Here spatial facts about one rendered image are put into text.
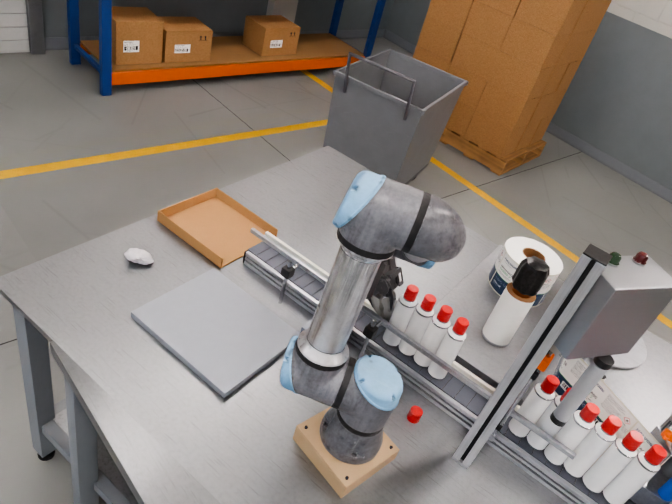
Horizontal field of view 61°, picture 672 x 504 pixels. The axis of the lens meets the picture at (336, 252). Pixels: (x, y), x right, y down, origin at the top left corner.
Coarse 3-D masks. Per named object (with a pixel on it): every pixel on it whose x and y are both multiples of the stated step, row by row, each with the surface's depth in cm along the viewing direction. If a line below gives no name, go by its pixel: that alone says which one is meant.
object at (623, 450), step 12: (636, 432) 129; (612, 444) 132; (624, 444) 129; (636, 444) 127; (612, 456) 131; (624, 456) 129; (600, 468) 135; (612, 468) 132; (588, 480) 138; (600, 480) 135; (600, 492) 139
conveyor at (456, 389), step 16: (256, 256) 178; (272, 256) 180; (304, 272) 177; (304, 288) 172; (320, 288) 173; (368, 320) 167; (416, 368) 157; (448, 384) 155; (464, 384) 157; (464, 400) 152; (480, 400) 153; (528, 448) 144; (544, 464) 142; (576, 480) 140; (592, 496) 138
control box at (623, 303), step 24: (624, 264) 108; (648, 264) 110; (600, 288) 103; (624, 288) 101; (648, 288) 103; (576, 312) 109; (600, 312) 104; (624, 312) 106; (648, 312) 109; (576, 336) 109; (600, 336) 109; (624, 336) 112
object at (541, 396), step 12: (540, 384) 139; (552, 384) 135; (528, 396) 141; (540, 396) 137; (552, 396) 137; (528, 408) 141; (540, 408) 139; (516, 420) 145; (516, 432) 145; (528, 432) 146
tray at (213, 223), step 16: (208, 192) 201; (176, 208) 192; (192, 208) 197; (208, 208) 199; (224, 208) 202; (240, 208) 200; (176, 224) 182; (192, 224) 190; (208, 224) 192; (224, 224) 194; (240, 224) 196; (256, 224) 198; (192, 240) 180; (208, 240) 186; (224, 240) 188; (240, 240) 190; (256, 240) 192; (208, 256) 178; (224, 256) 181; (240, 256) 183
